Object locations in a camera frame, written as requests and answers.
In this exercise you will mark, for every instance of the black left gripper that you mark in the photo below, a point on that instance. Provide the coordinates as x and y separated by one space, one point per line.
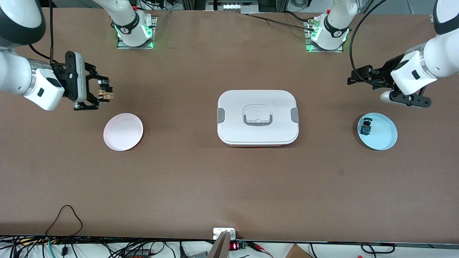
386 73

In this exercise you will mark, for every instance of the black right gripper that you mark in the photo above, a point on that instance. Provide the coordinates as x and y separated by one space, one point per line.
91 77

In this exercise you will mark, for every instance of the orange black push-button switch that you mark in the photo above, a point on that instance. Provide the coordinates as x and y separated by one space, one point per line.
106 94

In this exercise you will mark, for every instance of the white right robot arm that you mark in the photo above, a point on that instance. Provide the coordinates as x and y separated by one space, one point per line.
18 75

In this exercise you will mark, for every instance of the brown cardboard box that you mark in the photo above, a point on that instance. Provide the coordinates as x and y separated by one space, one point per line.
297 252

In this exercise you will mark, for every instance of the small white socket box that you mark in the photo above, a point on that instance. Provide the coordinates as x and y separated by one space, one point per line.
218 231

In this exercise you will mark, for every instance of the pink round plate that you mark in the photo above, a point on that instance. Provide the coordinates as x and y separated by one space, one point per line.
123 132

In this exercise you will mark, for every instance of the light blue round plate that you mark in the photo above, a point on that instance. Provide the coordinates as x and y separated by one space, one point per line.
383 134

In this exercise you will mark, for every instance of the silver device with lights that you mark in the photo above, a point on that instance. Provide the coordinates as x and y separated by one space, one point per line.
233 6

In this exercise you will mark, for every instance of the black power plug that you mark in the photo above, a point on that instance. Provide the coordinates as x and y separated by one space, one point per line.
182 250

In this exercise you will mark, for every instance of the red test lead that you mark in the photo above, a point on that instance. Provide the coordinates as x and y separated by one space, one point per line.
260 247

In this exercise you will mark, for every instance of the aluminium profile bar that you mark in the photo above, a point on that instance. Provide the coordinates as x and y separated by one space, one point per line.
220 249

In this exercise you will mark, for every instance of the red digit display module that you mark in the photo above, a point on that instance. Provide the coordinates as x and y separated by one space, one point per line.
233 246

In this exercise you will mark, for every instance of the green blue push-button switch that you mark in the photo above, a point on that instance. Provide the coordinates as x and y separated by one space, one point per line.
366 127

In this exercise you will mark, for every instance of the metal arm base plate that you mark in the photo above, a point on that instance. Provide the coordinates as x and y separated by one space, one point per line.
123 47
307 43

